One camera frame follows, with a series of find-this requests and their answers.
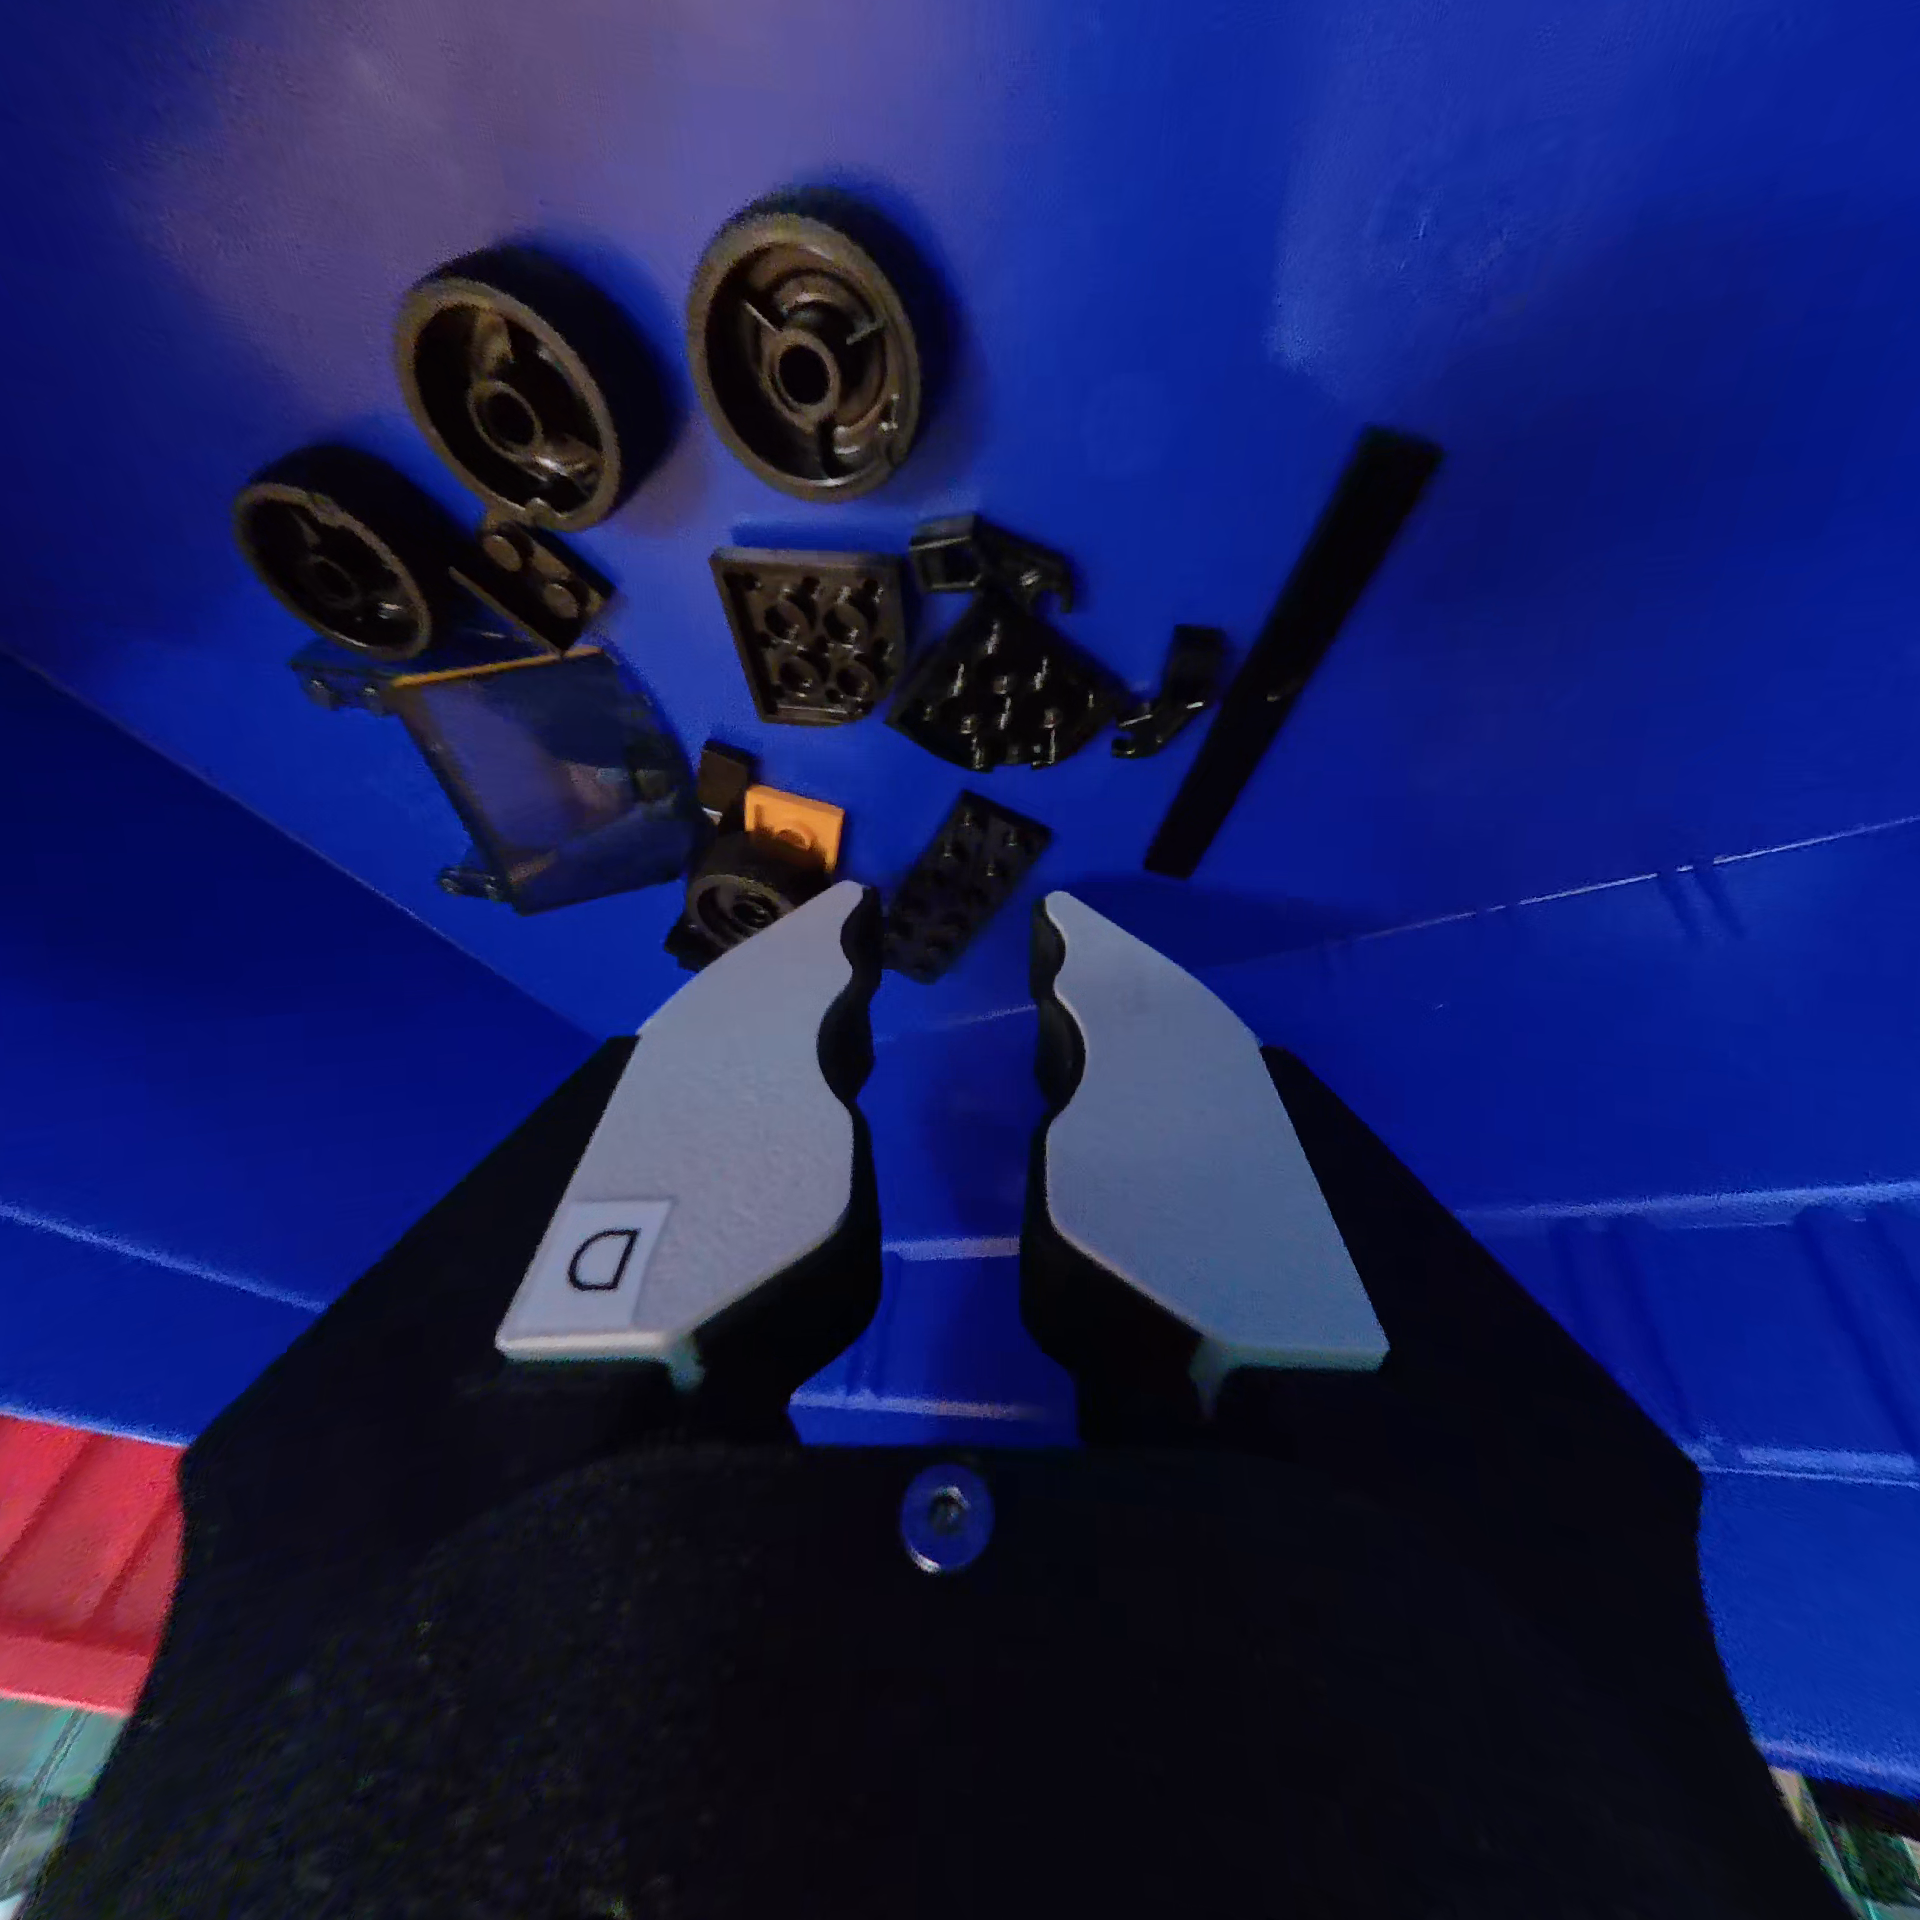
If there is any clear lego windshield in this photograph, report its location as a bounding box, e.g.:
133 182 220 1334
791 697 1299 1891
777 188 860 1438
287 632 701 917

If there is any black lego wedge plate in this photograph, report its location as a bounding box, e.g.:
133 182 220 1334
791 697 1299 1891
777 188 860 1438
884 590 1135 777

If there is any red plastic bin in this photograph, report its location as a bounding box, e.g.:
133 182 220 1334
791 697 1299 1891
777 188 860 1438
0 1407 191 1713

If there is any small black lego clip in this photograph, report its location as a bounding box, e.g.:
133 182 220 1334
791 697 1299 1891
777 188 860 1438
1110 620 1235 760

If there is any blue plastic bin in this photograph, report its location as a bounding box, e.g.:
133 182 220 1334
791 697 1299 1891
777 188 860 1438
0 0 1920 1801

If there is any long black lego tile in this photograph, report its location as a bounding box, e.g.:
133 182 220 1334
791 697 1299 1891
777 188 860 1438
1141 423 1449 883

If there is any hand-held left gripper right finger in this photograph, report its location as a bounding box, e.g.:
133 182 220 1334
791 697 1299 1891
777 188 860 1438
1020 887 1393 1415

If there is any small black lego bracket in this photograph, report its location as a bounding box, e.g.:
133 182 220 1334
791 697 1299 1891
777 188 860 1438
903 510 1081 616

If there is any black lego wheel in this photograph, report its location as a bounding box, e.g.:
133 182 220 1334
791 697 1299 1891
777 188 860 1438
684 192 965 502
228 440 461 665
391 245 682 533

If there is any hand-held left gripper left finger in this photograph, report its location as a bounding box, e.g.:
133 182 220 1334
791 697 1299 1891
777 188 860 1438
491 880 886 1392

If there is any orange lego plate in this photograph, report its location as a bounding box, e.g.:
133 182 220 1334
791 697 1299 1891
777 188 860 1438
738 781 849 875

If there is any black round lego piece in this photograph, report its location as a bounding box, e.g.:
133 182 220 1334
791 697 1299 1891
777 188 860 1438
660 739 845 972

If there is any black square lego plate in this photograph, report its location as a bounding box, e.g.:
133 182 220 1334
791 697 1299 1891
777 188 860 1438
706 541 913 728

